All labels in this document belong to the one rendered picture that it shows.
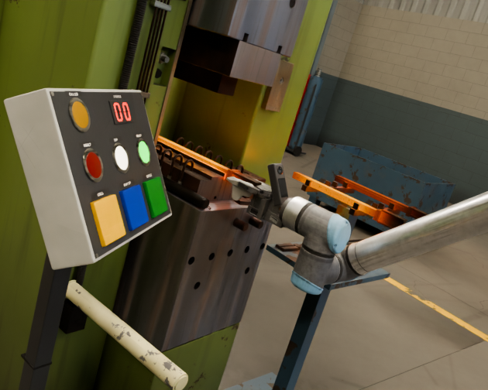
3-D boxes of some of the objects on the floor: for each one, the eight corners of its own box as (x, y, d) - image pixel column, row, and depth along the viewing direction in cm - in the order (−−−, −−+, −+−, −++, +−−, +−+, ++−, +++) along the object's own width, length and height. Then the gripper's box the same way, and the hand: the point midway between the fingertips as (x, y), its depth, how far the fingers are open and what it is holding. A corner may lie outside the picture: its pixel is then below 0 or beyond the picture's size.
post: (5, 570, 124) (97, 152, 97) (-12, 581, 121) (80, 152, 94) (-3, 558, 126) (86, 145, 99) (-19, 568, 123) (67, 145, 96)
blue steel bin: (430, 245, 553) (456, 183, 535) (398, 251, 492) (426, 182, 474) (340, 202, 626) (360, 147, 608) (302, 203, 565) (323, 142, 547)
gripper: (271, 230, 133) (214, 199, 144) (297, 226, 143) (241, 197, 155) (281, 200, 131) (221, 171, 142) (307, 197, 141) (249, 171, 153)
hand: (238, 177), depth 147 cm, fingers open, 6 cm apart
